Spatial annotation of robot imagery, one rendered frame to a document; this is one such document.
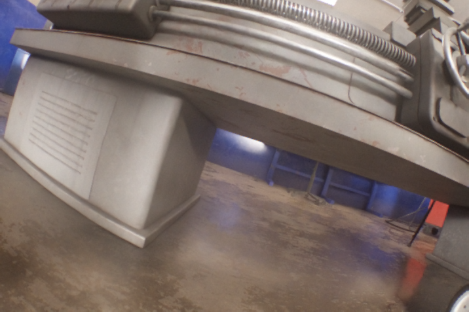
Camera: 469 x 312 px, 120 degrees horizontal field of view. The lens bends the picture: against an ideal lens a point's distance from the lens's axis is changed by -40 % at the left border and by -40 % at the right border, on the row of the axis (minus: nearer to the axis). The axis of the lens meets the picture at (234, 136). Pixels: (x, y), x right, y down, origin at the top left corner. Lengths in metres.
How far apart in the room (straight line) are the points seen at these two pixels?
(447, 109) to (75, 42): 0.97
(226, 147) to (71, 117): 3.31
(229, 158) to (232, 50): 3.25
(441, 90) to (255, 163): 3.43
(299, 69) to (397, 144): 0.33
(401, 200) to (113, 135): 4.91
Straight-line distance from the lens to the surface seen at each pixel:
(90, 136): 0.66
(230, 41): 0.66
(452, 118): 0.65
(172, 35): 0.72
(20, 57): 3.46
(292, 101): 0.42
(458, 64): 0.69
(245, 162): 3.80
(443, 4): 1.01
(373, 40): 0.68
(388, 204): 4.83
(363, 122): 0.47
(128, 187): 0.59
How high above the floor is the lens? 0.31
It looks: 4 degrees up
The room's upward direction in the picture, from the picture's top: 19 degrees clockwise
